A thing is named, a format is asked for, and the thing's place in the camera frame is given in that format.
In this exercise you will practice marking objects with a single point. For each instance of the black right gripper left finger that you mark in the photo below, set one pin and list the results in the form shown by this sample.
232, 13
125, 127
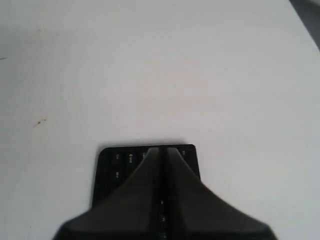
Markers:
131, 212

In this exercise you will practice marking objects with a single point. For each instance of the black acer keyboard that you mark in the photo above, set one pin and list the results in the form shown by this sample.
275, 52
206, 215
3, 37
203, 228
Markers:
116, 164

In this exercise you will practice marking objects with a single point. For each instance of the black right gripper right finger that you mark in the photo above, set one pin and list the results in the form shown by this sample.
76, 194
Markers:
196, 213

